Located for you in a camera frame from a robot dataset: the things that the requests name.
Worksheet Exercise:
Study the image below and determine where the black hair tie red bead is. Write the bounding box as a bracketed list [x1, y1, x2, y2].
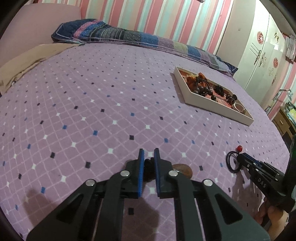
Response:
[226, 145, 243, 174]

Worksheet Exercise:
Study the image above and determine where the white strap wristwatch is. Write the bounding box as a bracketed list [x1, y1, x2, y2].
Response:
[232, 102, 246, 114]

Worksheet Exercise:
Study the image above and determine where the brown pendant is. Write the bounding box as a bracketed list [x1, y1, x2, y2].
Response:
[143, 157, 193, 180]

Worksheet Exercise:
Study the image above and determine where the black hair claw clip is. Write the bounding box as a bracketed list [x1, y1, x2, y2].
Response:
[225, 94, 237, 105]

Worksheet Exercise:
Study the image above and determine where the brown wooden bead bracelet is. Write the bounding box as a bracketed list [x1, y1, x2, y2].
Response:
[193, 77, 217, 102]

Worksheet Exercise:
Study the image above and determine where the person right hand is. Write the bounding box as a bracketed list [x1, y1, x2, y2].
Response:
[254, 197, 288, 240]

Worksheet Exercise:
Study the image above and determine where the wooden drawer cabinet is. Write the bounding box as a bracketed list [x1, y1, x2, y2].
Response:
[272, 109, 295, 138]

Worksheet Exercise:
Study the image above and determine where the black scrunchie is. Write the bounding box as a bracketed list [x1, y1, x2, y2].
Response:
[214, 85, 225, 97]

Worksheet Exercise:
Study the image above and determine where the silver desk lamp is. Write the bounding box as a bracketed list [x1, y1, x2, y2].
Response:
[264, 89, 293, 114]

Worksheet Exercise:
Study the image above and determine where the white tray brick-pattern liner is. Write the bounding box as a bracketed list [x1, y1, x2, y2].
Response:
[174, 67, 254, 126]

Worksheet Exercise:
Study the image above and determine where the orange fabric scrunchie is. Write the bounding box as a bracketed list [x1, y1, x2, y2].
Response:
[185, 72, 207, 91]

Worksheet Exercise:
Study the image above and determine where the purple diamond-pattern bedspread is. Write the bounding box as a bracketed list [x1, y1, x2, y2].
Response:
[1, 43, 289, 237]

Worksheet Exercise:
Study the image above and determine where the window with curtain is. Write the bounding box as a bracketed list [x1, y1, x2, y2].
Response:
[285, 35, 295, 61]

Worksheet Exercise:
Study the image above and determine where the white decorated wardrobe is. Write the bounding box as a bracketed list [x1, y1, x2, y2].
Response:
[216, 1, 285, 106]

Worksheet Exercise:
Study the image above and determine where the beige blanket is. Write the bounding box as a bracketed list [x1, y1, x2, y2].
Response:
[1, 43, 81, 94]

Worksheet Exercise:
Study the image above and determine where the blue patchwork long pillow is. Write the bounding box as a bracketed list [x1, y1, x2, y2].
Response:
[51, 19, 238, 77]

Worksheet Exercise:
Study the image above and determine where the pink headboard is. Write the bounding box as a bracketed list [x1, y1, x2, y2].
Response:
[0, 4, 81, 66]

